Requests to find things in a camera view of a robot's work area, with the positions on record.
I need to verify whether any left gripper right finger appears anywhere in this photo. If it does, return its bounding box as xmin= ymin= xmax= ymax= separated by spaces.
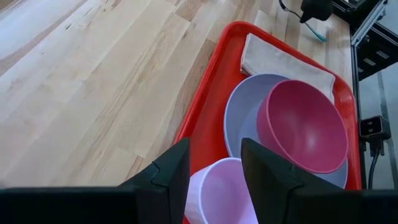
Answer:
xmin=241 ymin=138 xmax=398 ymax=224

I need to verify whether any lavender round plate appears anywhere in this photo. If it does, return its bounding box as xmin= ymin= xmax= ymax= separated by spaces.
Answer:
xmin=223 ymin=73 xmax=349 ymax=190

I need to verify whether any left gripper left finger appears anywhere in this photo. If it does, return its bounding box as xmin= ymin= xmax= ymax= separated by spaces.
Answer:
xmin=0 ymin=138 xmax=191 ymax=224

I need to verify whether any small black table-edge camera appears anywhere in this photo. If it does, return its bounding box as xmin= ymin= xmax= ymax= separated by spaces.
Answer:
xmin=359 ymin=115 xmax=392 ymax=141

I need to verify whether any dark pink bowl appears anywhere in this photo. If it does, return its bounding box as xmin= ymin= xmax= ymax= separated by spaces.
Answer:
xmin=256 ymin=80 xmax=348 ymax=174

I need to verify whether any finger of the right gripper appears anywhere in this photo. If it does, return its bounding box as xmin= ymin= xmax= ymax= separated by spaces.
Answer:
xmin=300 ymin=0 xmax=333 ymax=24

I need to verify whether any teal-handled metal fork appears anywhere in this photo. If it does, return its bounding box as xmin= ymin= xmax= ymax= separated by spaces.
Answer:
xmin=303 ymin=20 xmax=329 ymax=44

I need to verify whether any red plastic serving tray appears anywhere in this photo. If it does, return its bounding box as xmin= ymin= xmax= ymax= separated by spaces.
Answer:
xmin=174 ymin=21 xmax=363 ymax=224

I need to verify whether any black camera cable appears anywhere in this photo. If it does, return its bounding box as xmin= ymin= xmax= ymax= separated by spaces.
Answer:
xmin=368 ymin=138 xmax=386 ymax=190

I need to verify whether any beige cloth napkin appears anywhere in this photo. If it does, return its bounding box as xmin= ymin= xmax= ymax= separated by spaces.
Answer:
xmin=240 ymin=32 xmax=337 ymax=105

